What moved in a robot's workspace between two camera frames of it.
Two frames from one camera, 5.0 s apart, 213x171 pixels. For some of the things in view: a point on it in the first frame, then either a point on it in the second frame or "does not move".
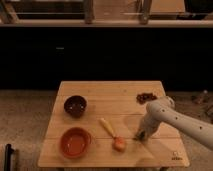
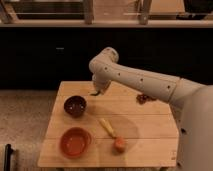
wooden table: x=93 y=124 does not move
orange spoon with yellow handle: x=118 y=141 does not move
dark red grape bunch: x=145 y=97 does not move
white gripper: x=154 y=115 to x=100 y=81
